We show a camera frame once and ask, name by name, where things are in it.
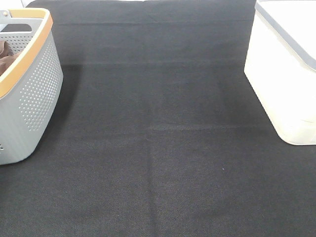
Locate white plastic basket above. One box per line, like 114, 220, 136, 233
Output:
244, 0, 316, 145

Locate grey perforated laundry basket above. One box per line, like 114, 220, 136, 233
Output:
0, 8, 63, 165

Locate brown towels in basket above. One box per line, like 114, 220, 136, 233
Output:
0, 40, 21, 75

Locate black table cloth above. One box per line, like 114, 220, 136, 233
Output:
0, 0, 316, 237

